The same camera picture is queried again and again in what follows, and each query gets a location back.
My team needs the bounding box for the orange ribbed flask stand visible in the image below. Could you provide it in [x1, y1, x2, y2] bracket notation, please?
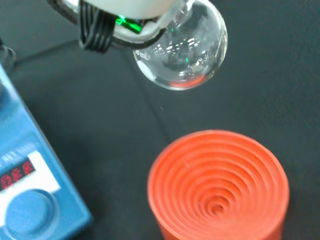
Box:
[146, 129, 291, 240]

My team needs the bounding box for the black power cable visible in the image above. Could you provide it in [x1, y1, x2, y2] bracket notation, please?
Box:
[0, 37, 81, 70]

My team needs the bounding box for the heater with blue base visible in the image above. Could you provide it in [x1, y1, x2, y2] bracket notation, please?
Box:
[0, 63, 94, 240]

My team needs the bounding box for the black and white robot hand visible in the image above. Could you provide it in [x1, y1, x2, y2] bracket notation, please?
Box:
[46, 0, 176, 54]

